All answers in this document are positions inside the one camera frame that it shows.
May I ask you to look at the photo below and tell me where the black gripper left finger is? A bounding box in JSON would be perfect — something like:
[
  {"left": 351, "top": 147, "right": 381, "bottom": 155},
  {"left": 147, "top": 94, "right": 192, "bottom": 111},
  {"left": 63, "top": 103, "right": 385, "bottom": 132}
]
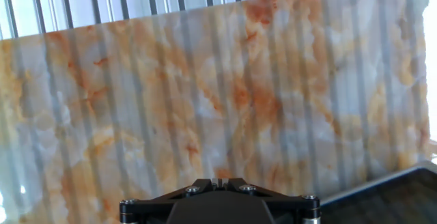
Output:
[{"left": 119, "top": 178, "right": 220, "bottom": 224}]

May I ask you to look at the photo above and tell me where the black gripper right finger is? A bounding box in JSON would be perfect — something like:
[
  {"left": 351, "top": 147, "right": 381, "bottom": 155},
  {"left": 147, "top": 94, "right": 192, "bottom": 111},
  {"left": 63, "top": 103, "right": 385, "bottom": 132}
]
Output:
[{"left": 218, "top": 178, "right": 321, "bottom": 224}]

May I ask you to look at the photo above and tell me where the marble pattern table mat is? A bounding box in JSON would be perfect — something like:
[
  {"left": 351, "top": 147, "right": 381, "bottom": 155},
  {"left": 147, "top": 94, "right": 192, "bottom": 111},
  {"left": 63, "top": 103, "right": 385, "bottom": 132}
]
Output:
[{"left": 0, "top": 0, "right": 432, "bottom": 224}]

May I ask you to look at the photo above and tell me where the black glass microwave door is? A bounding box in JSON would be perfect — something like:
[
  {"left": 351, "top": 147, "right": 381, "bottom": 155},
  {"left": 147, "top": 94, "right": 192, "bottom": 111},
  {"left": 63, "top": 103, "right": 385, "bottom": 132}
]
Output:
[{"left": 320, "top": 160, "right": 437, "bottom": 224}]

